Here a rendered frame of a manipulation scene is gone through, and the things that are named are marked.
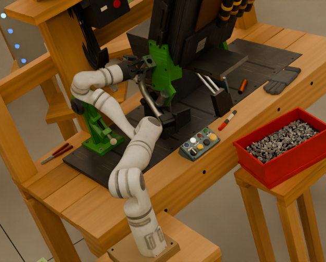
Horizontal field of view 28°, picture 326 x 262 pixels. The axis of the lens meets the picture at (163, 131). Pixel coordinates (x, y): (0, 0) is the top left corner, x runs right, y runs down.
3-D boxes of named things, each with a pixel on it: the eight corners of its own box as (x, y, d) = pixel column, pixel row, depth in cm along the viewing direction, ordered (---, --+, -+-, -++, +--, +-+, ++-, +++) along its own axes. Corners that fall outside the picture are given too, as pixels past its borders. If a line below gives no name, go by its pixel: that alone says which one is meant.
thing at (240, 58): (249, 61, 262) (247, 55, 260) (221, 81, 255) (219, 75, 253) (186, 44, 290) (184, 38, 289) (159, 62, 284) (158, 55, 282)
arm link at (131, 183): (141, 160, 206) (155, 201, 215) (112, 164, 208) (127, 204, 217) (137, 179, 198) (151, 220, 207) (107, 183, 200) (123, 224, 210)
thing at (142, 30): (219, 73, 302) (202, 7, 284) (171, 107, 289) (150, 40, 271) (193, 65, 315) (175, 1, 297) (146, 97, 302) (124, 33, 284)
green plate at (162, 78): (185, 89, 268) (181, 40, 260) (169, 95, 264) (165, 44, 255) (167, 83, 277) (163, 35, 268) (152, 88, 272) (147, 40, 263)
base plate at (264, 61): (303, 57, 296) (302, 53, 295) (119, 196, 250) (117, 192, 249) (238, 41, 327) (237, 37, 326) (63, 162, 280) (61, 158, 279)
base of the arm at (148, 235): (171, 243, 220) (157, 206, 211) (151, 261, 215) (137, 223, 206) (152, 233, 226) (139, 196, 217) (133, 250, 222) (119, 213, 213)
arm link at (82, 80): (105, 61, 252) (99, 76, 259) (71, 71, 244) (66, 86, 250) (114, 74, 249) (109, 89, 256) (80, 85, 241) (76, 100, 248)
